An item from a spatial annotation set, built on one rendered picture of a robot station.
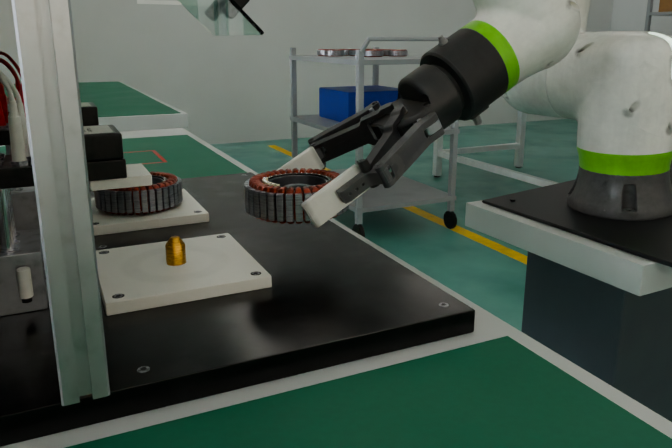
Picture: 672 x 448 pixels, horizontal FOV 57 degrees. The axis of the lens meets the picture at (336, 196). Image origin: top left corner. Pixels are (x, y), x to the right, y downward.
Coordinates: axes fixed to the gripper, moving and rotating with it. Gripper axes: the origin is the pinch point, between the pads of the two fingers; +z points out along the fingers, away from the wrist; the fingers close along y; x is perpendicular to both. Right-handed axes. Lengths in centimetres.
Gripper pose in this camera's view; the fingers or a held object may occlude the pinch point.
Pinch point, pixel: (301, 192)
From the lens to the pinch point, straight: 66.7
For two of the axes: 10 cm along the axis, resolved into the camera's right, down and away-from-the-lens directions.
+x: -4.6, -7.8, -4.2
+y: -4.1, -2.3, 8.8
